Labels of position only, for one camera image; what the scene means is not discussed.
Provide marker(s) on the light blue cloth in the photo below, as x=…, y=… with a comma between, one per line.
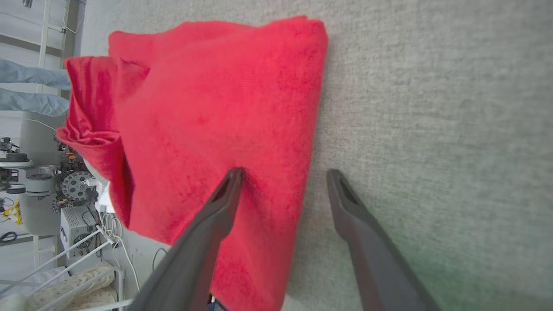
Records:
x=30, y=103
x=30, y=74

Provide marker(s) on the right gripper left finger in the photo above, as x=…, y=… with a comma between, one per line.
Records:
x=194, y=259

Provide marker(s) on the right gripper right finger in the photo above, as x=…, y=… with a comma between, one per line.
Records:
x=376, y=268

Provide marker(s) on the grey fabric sofa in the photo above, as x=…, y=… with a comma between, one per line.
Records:
x=432, y=108

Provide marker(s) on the white cylinder tank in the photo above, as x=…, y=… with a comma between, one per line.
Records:
x=36, y=129

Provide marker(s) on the red white sports shirt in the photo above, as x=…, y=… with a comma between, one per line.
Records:
x=207, y=108

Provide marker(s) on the grey gear wheel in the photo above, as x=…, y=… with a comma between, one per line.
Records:
x=75, y=185

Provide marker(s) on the white vented equipment box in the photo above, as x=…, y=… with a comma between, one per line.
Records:
x=75, y=226

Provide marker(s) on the floral bedding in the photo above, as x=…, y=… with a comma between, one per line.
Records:
x=73, y=283

